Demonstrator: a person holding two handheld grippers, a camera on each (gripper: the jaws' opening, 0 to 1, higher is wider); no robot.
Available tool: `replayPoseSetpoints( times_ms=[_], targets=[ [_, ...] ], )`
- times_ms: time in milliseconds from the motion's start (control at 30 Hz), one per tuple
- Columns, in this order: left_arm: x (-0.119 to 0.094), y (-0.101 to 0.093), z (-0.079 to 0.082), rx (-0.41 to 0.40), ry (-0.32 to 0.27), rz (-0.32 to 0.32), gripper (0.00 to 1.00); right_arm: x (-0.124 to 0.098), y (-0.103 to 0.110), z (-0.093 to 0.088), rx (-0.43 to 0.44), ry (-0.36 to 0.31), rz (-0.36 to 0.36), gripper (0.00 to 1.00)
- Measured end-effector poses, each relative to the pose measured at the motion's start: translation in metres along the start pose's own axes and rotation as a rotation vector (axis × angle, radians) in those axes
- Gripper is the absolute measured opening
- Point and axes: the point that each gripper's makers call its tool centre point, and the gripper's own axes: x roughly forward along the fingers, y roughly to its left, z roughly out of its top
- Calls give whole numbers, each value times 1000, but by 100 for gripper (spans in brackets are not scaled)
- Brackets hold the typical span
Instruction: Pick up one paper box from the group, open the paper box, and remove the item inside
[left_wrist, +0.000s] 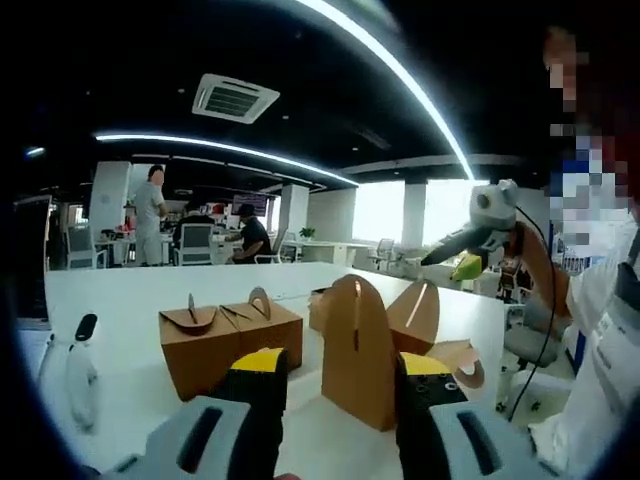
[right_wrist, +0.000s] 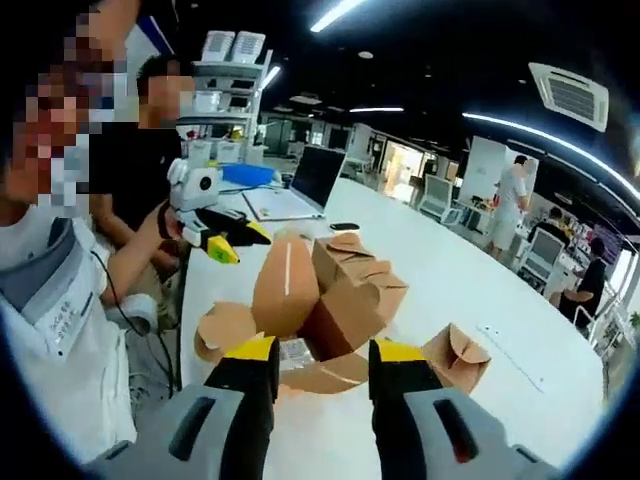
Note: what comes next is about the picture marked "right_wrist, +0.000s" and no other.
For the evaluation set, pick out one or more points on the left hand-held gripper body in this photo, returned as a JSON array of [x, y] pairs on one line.
[[197, 187]]

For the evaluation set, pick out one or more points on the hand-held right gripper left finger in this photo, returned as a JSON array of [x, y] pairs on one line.
[[220, 415]]

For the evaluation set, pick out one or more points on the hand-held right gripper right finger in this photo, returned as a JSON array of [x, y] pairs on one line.
[[400, 400]]

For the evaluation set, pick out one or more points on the brown paper box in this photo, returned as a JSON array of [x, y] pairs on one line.
[[340, 265], [375, 315], [457, 365], [280, 290]]

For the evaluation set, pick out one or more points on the person's left hand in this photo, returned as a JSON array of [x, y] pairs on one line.
[[170, 225]]

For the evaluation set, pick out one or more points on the blue plastic tray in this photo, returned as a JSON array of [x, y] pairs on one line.
[[250, 175]]

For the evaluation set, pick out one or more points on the person's grey trousers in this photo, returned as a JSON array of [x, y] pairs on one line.
[[150, 400]]

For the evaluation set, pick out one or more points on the white shelf rack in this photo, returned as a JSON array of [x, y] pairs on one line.
[[225, 115]]

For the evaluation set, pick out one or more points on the silver laptop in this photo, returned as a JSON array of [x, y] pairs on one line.
[[320, 175]]

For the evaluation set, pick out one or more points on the small black device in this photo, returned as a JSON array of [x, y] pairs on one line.
[[345, 226]]

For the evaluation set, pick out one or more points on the white container stack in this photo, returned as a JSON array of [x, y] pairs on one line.
[[250, 47], [218, 46]]

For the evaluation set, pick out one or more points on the person's white shirt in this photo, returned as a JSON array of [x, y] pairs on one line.
[[65, 400]]

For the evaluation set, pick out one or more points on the white chest-worn device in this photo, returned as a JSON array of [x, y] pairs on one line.
[[45, 280]]

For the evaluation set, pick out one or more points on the short ceiling light strip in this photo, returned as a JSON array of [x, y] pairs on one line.
[[375, 109]]

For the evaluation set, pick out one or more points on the white office chair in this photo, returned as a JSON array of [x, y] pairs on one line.
[[436, 195], [542, 252]]

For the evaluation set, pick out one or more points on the long ceiling light strip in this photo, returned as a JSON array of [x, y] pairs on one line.
[[337, 15]]

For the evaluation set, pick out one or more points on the purple screen monitor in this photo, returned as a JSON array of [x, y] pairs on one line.
[[607, 242]]

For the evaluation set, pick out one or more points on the curved ceiling light strip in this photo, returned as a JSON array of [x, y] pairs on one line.
[[550, 137]]

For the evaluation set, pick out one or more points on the ceiling air conditioner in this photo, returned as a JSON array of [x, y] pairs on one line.
[[570, 95]]

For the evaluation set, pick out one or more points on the blue white wall poster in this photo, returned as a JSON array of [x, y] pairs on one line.
[[155, 42]]

